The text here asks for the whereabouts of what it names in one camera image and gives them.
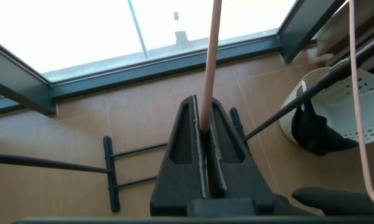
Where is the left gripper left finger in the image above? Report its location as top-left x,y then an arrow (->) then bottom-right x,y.
149,95 -> 209,217

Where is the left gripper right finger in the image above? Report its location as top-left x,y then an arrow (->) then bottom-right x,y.
205,98 -> 276,216

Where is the pink clothes hanger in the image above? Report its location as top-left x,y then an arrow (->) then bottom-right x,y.
200,0 -> 374,212

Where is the black clothes rack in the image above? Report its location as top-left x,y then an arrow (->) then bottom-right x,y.
0,30 -> 374,213

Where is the white laundry basket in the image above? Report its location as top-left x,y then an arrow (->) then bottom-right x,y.
278,67 -> 374,146

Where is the window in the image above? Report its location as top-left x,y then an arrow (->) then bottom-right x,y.
0,0 -> 346,118

